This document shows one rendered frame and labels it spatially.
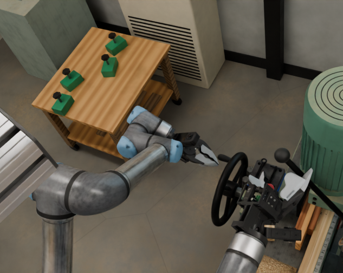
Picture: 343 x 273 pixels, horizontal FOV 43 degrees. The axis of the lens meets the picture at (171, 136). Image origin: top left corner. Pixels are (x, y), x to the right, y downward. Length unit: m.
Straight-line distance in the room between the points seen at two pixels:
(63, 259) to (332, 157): 0.77
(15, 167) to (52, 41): 2.77
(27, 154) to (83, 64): 2.32
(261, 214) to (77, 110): 1.61
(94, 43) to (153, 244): 1.25
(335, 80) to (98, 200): 0.63
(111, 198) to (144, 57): 1.51
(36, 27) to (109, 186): 1.96
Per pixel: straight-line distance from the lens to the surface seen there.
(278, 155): 0.98
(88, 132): 2.78
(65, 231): 1.26
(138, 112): 1.55
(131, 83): 2.44
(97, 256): 2.58
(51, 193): 1.18
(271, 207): 0.99
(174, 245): 2.47
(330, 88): 1.00
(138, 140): 1.48
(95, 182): 1.14
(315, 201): 1.39
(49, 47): 3.09
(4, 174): 0.35
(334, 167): 1.08
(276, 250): 1.46
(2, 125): 0.37
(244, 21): 2.84
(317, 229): 1.45
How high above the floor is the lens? 2.28
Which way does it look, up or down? 54 degrees down
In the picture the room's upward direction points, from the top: 20 degrees counter-clockwise
